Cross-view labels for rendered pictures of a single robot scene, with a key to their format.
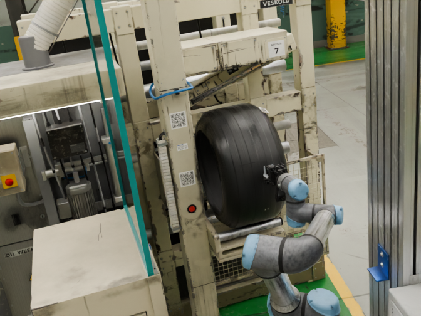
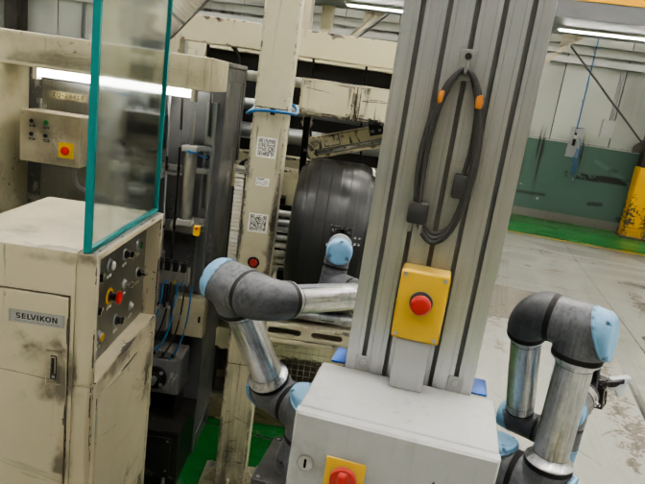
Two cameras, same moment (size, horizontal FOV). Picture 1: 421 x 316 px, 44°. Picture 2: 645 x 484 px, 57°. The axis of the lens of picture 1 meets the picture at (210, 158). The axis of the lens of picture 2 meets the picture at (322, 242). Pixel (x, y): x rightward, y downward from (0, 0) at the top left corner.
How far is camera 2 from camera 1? 83 cm
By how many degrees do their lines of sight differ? 16
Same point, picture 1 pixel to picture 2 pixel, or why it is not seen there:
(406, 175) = (376, 196)
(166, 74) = (268, 87)
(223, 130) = (312, 175)
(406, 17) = not seen: outside the picture
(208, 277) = not seen: hidden behind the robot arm
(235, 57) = (374, 109)
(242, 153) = (320, 206)
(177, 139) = (259, 170)
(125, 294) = (51, 263)
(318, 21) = (615, 198)
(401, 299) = (322, 375)
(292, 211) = (324, 277)
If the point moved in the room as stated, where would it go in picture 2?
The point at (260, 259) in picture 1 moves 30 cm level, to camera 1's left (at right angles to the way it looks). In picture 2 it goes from (215, 283) to (108, 257)
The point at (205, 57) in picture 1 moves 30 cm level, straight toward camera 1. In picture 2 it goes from (338, 98) to (314, 95)
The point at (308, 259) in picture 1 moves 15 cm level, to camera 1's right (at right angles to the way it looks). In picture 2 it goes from (266, 302) to (327, 318)
